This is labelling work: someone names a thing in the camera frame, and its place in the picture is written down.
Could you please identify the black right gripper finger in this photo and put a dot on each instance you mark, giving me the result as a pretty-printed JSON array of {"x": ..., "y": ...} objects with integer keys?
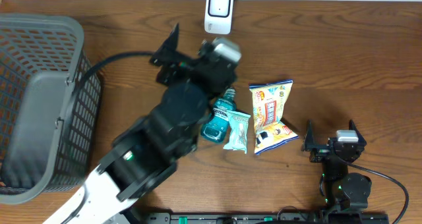
[
  {"x": 308, "y": 141},
  {"x": 360, "y": 139}
]

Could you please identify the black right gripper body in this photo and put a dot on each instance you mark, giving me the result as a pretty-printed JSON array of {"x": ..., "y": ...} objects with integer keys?
[{"x": 320, "y": 153}]

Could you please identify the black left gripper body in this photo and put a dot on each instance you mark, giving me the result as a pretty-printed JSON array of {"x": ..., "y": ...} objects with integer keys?
[{"x": 175, "y": 74}]

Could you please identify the pale green snack packet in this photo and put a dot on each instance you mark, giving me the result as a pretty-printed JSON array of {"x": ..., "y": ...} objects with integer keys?
[{"x": 239, "y": 123}]

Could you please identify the teal Listerine mouthwash bottle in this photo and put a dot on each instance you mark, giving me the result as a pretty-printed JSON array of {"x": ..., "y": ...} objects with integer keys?
[{"x": 215, "y": 130}]

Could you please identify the yellow chips snack bag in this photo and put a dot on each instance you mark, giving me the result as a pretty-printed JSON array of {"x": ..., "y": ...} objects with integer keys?
[{"x": 269, "y": 101}]

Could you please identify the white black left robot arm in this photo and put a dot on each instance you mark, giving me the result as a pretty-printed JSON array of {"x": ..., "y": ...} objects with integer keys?
[{"x": 146, "y": 154}]

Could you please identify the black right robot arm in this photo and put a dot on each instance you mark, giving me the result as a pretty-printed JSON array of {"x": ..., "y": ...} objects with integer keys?
[{"x": 344, "y": 191}]

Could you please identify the white barcode scanner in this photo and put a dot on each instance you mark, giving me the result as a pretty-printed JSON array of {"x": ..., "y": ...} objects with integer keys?
[{"x": 218, "y": 16}]

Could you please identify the grey plastic shopping basket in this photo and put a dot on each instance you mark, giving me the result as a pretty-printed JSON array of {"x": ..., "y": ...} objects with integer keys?
[{"x": 47, "y": 118}]

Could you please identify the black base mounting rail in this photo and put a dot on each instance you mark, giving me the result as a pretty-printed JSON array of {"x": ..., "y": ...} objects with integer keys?
[{"x": 288, "y": 217}]

